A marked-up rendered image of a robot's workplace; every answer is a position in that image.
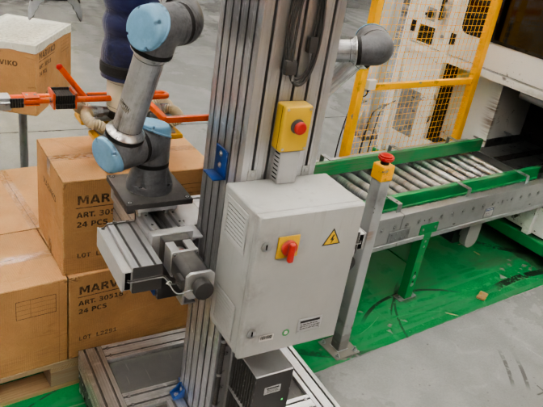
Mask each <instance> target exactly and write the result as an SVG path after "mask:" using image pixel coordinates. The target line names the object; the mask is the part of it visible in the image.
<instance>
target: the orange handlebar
mask: <svg viewBox="0 0 543 407"><path fill-rule="evenodd" d="M85 93H86V95H92V94H107V92H85ZM77 94H78V93H77ZM9 96H10V97H11V99H18V98H24V105H25V106H40V104H41V103H53V98H52V97H50V94H37V93H36V92H22V94H9ZM169 96H170V95H169V93H168V92H166V91H164V90H156V91H155V92H154V96H153V99H168V98H169ZM111 100H112V97H111V96H110V95H96V96H80V95H79V94H78V103H84V102H106V101H111ZM149 109H150V110H151V111H152V112H153V113H154V114H155V115H156V116H157V117H158V118H159V119H160V120H162V121H165V122H167V123H182V122H196V121H208V115H209V114H203V115H172V116H166V115H165V114H164V113H163V112H162V111H161V110H160V109H159V108H158V107H157V106H156V105H155V104H154V103H153V102H151V104H150V107H149Z"/></svg>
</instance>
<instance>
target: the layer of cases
mask: <svg viewBox="0 0 543 407"><path fill-rule="evenodd" d="M187 309H188V304H183V305H181V304H180V303H179V301H178V299H177V298H176V296H172V297H167V298H163V299H159V300H158V299H157V298H156V297H155V296H153V294H152V292H151V291H147V292H138V293H133V294H132V293H131V292H130V290H127V291H123V292H121V291H120V289H119V287H118V285H117V283H116V281H115V279H114V277H113V276H112V273H111V272H110V270H109V268H107V269H102V270H97V271H88V272H83V273H79V274H74V275H66V276H63V275H62V273H61V270H60V268H59V266H58V265H57V262H56V260H55V258H54V257H53V254H52V252H51V250H50V248H49V246H48V243H47V242H46V240H45V238H44V235H43V233H42V232H41V230H40V226H39V217H38V182H37V166H31V167H24V168H16V169H9V170H0V379H2V378H5V377H8V376H13V375H16V374H19V373H22V372H25V371H30V370H33V369H36V368H39V367H43V366H47V365H49V364H53V363H58V362H60V361H63V360H67V356H68V358H69V359H72V358H74V357H78V351H79V350H85V349H89V348H92V347H97V346H104V345H107V344H112V343H116V342H122V341H126V340H130V339H134V338H141V337H145V336H149V335H153V334H157V333H161V332H163V331H167V330H169V329H174V328H177V327H180V326H183V325H186V324H187Z"/></svg>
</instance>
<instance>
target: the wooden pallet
mask: <svg viewBox="0 0 543 407"><path fill-rule="evenodd" d="M182 328H186V326H185V325H183V326H180V327H177V328H174V329H169V330H167V331H172V330H175V329H182ZM167 331H163V332H161V333H164V332H167ZM42 371H43V373H40V374H37V375H34V376H29V375H33V374H36V373H38V372H42ZM24 376H29V377H27V378H23V379H21V380H16V379H19V378H22V377H24ZM78 377H79V370H78V357H74V358H72V359H69V358H68V356H67V360H63V361H60V362H58V363H53V364H49V365H47V366H43V367H39V368H36V369H33V370H30V371H25V372H22V373H19V374H16V375H13V376H8V377H5V378H2V379H0V384H2V383H6V382H8V381H12V380H16V381H13V382H10V383H7V384H2V385H0V407H3V406H6V405H10V404H14V403H16V402H19V401H23V400H26V399H29V398H32V397H36V396H39V395H42V394H45V393H47V392H51V391H54V390H58V389H60V388H64V387H67V386H70V385H73V384H77V383H79V381H80V380H79V378H78Z"/></svg>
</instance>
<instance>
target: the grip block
mask: <svg viewBox="0 0 543 407"><path fill-rule="evenodd" d="M48 94H50V97H52V98H53V103H50V106H51V107H52V108H53V110H56V109H57V110H60V109H77V108H78V94H77V93H76V91H75V90H74V89H73V88H72V86H70V87H68V86H67V87H48Z"/></svg>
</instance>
